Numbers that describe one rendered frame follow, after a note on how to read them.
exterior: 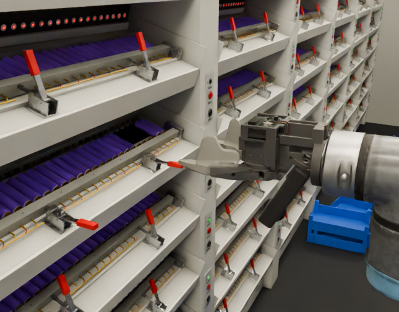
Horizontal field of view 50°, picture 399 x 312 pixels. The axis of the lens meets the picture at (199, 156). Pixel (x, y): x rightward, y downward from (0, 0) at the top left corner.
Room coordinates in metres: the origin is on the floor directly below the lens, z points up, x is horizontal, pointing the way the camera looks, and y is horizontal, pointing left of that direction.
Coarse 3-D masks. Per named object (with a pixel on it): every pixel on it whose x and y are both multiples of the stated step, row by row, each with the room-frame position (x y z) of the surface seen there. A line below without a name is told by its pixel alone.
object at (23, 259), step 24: (168, 120) 1.03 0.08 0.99; (192, 144) 0.99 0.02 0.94; (144, 168) 0.83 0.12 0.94; (168, 168) 0.86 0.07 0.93; (96, 192) 0.72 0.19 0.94; (120, 192) 0.73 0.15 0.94; (144, 192) 0.79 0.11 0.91; (72, 216) 0.64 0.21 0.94; (96, 216) 0.65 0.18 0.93; (24, 240) 0.56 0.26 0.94; (48, 240) 0.57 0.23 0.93; (72, 240) 0.61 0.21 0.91; (0, 264) 0.50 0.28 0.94; (24, 264) 0.51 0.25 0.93; (48, 264) 0.56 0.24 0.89; (0, 288) 0.48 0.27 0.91
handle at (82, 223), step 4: (60, 212) 0.60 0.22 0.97; (64, 212) 0.60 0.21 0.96; (60, 216) 0.60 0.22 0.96; (64, 216) 0.60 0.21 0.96; (64, 220) 0.59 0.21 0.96; (68, 220) 0.59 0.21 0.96; (72, 220) 0.59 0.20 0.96; (76, 220) 0.59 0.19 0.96; (80, 220) 0.58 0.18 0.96; (84, 220) 0.58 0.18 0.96; (88, 220) 0.58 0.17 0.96; (80, 224) 0.58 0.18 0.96; (84, 224) 0.57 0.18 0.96; (88, 224) 0.57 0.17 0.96; (92, 224) 0.57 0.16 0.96; (96, 224) 0.57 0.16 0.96; (88, 228) 0.57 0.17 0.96; (92, 228) 0.57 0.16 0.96; (96, 228) 0.57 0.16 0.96
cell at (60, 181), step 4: (36, 168) 0.72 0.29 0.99; (40, 168) 0.71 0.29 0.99; (44, 168) 0.72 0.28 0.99; (40, 172) 0.71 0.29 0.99; (44, 172) 0.71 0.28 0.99; (48, 172) 0.71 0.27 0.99; (52, 172) 0.71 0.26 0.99; (48, 176) 0.70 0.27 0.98; (52, 176) 0.70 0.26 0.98; (56, 176) 0.70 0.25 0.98; (60, 176) 0.71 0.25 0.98; (52, 180) 0.70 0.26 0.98; (56, 180) 0.70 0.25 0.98; (60, 180) 0.69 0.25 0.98; (64, 180) 0.70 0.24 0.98; (60, 184) 0.69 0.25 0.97
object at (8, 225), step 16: (144, 144) 0.89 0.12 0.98; (160, 144) 0.92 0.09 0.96; (112, 160) 0.79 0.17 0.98; (128, 160) 0.81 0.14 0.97; (96, 176) 0.73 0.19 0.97; (64, 192) 0.66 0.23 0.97; (80, 192) 0.69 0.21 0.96; (32, 208) 0.60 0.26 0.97; (0, 224) 0.55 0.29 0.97; (16, 224) 0.57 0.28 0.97; (0, 240) 0.53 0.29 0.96
